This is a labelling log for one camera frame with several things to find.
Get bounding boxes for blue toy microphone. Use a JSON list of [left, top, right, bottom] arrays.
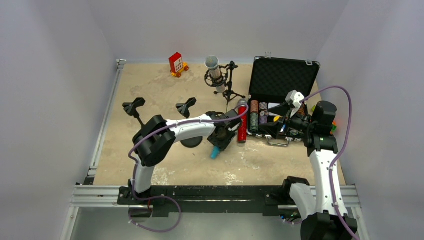
[[210, 146, 221, 160]]

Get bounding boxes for rhinestone silver microphone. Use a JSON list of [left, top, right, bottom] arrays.
[[204, 55, 226, 94]]

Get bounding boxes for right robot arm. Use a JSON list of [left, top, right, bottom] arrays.
[[259, 101, 358, 240]]

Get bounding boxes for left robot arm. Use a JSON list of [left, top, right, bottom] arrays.
[[128, 110, 242, 199]]

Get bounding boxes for red glitter microphone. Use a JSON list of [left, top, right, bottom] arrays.
[[237, 98, 248, 144]]

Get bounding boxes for green orange toy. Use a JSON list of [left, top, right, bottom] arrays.
[[310, 101, 337, 135]]

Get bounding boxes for black poker chip case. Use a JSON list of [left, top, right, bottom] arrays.
[[246, 56, 321, 148]]

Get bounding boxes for red toy block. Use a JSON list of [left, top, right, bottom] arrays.
[[168, 52, 190, 78]]

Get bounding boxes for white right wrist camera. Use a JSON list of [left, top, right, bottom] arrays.
[[285, 90, 305, 118]]

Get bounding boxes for black tripod shock mount stand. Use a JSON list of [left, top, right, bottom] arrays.
[[213, 61, 246, 108]]

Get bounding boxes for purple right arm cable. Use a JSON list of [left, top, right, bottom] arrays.
[[299, 85, 362, 240]]

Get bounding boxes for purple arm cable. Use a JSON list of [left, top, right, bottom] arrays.
[[128, 104, 250, 200], [299, 85, 362, 240]]

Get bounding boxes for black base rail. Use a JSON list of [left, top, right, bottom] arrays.
[[117, 176, 309, 218]]

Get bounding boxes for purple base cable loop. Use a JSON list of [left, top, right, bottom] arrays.
[[128, 195, 182, 234]]

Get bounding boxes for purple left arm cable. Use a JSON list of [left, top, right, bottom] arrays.
[[128, 104, 250, 200]]

